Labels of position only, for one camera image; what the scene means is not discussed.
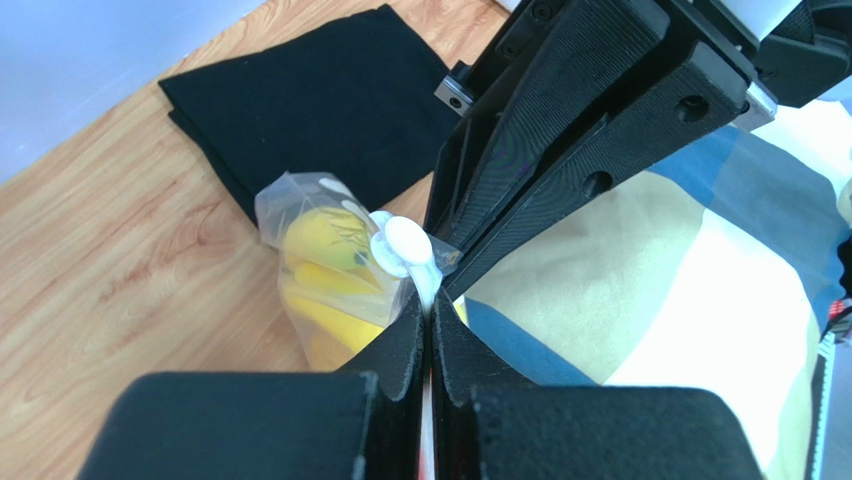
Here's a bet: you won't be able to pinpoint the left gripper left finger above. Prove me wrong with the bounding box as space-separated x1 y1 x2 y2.
80 302 424 479

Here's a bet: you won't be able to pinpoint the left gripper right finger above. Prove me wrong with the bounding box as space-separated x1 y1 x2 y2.
431 304 761 479

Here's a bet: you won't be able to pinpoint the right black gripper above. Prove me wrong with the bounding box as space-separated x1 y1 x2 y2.
424 1 851 297

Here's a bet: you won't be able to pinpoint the clear zip top bag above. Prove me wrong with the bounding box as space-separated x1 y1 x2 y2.
254 172 462 371

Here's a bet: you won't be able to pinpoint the yellow fake bananas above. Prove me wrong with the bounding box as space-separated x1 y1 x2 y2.
278 201 399 371

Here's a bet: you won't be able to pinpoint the plaid checkered pillow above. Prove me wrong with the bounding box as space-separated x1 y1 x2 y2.
465 101 851 479

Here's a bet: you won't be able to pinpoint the black folded cloth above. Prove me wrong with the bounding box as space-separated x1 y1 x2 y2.
160 5 459 216

